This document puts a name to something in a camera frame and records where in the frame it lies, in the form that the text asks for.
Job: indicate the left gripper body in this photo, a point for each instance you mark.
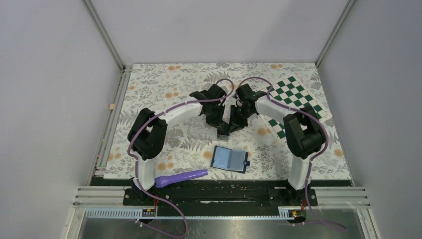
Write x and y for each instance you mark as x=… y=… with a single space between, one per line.
x=215 y=116

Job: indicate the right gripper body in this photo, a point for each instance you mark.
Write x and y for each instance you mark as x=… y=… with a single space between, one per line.
x=239 y=115

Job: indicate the clear plastic card box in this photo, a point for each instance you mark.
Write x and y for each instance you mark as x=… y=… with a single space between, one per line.
x=198 y=129

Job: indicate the navy blue card holder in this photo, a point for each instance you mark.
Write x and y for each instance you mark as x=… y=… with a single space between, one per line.
x=230 y=159

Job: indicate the purple plastic handle tool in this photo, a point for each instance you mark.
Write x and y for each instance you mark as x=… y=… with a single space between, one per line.
x=163 y=181

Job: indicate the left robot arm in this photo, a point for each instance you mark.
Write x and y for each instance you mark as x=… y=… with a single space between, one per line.
x=147 y=134

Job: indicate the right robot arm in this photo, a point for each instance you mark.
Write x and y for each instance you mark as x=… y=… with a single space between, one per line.
x=305 y=136

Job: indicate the floral patterned table mat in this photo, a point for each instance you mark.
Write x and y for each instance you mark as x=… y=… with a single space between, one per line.
x=257 y=152

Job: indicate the green white checkerboard mat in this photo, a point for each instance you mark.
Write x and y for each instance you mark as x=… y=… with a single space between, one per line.
x=292 y=92

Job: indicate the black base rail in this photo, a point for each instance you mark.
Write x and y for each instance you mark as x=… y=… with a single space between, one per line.
x=196 y=198

